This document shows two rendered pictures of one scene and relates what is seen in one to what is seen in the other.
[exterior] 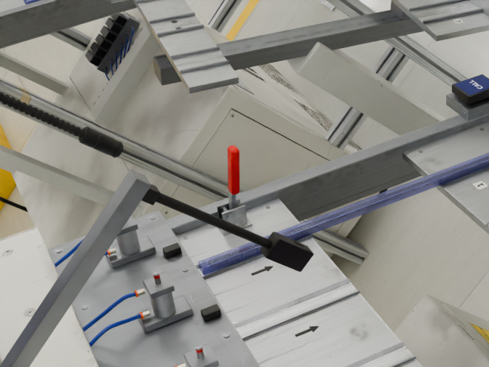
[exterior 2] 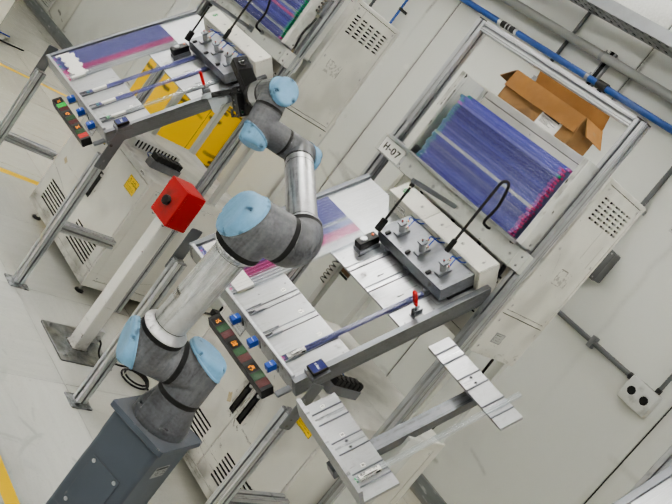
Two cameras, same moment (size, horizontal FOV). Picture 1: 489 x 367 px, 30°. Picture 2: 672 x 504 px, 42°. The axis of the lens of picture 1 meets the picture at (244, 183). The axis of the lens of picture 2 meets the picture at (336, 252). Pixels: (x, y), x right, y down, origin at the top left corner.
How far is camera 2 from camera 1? 2.99 m
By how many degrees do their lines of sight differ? 101
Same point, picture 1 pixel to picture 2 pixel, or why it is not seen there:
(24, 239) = (481, 267)
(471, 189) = (323, 331)
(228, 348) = (399, 243)
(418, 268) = not seen: outside the picture
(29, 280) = (469, 253)
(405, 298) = not seen: outside the picture
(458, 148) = (327, 354)
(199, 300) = (413, 257)
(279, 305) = (391, 283)
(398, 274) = not seen: outside the picture
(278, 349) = (388, 269)
